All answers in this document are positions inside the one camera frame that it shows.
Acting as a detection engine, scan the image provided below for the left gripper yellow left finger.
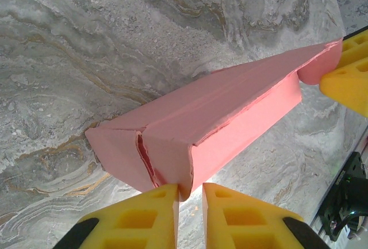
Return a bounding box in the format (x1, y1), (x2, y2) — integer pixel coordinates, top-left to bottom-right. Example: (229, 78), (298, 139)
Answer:
(58, 183), (180, 249)

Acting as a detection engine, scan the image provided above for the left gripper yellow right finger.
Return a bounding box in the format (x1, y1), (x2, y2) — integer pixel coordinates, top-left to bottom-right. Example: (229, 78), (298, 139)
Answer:
(202, 182), (332, 249)

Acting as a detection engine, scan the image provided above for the pink paper box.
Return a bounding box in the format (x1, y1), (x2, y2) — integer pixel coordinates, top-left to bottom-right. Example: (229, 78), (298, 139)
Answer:
(85, 37), (344, 202)

